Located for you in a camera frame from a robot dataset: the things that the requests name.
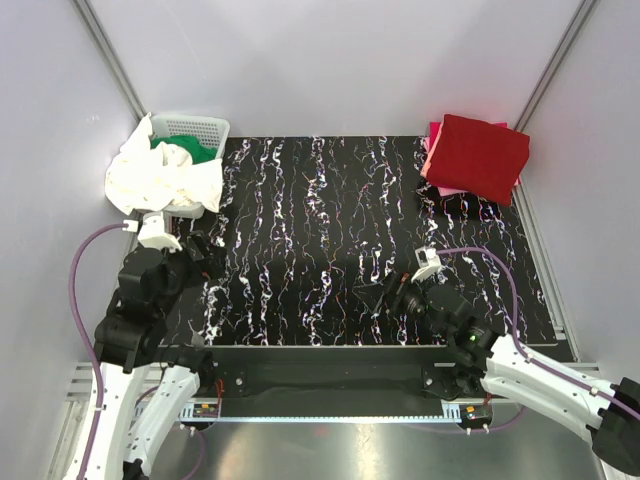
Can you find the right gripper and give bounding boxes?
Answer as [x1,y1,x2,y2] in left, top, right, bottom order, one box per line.
[353,269,450,340]

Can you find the slotted cable duct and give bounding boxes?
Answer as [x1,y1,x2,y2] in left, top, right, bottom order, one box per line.
[134,402,464,424]

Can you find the white t shirt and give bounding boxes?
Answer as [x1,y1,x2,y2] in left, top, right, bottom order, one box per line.
[104,113,224,217]

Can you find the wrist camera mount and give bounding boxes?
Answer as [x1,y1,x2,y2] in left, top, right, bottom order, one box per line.
[122,211,183,252]
[411,247,442,283]

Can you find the folded red t shirt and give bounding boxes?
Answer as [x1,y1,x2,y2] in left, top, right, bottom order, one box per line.
[428,113,531,207]

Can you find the folded pink t shirt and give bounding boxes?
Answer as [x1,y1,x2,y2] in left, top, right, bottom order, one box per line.
[419,120,522,197]

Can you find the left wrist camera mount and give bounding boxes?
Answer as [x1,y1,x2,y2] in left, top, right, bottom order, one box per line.
[122,211,183,252]

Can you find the green t shirt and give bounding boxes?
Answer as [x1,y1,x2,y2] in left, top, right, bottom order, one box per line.
[150,135,218,164]

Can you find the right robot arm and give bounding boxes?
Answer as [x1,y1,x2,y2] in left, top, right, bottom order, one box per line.
[354,274,639,476]

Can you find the left aluminium frame post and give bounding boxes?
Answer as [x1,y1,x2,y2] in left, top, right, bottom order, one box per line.
[70,0,147,120]

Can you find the white plastic basket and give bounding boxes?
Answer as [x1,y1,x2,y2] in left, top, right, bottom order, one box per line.
[150,114,230,219]

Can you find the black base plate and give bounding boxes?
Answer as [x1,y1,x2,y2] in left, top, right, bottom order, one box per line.
[203,346,485,420]

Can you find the aluminium frame post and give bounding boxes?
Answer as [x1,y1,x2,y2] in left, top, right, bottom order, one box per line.
[514,0,600,132]
[70,0,147,120]

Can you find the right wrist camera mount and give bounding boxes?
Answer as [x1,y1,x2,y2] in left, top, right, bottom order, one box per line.
[411,247,442,283]

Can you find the right aluminium frame post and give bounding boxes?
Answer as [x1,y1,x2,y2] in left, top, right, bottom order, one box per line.
[514,0,600,132]

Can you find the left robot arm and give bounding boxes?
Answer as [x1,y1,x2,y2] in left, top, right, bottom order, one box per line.
[65,232,226,479]

